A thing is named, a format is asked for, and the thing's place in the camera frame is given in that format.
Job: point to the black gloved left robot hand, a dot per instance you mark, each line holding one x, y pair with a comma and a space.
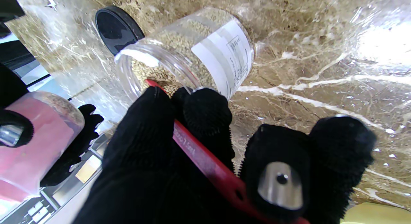
179, 172

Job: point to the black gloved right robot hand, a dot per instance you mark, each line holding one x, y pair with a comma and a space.
64, 147

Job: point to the pink measuring cup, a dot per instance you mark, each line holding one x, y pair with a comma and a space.
35, 147

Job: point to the red measuring spoon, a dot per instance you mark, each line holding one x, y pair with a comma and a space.
208, 159

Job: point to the clear glass grain jar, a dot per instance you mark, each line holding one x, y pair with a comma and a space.
192, 53

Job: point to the black round jar lid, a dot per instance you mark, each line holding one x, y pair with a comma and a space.
117, 29

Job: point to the yellow plastic bowl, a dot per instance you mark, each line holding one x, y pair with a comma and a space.
375, 213

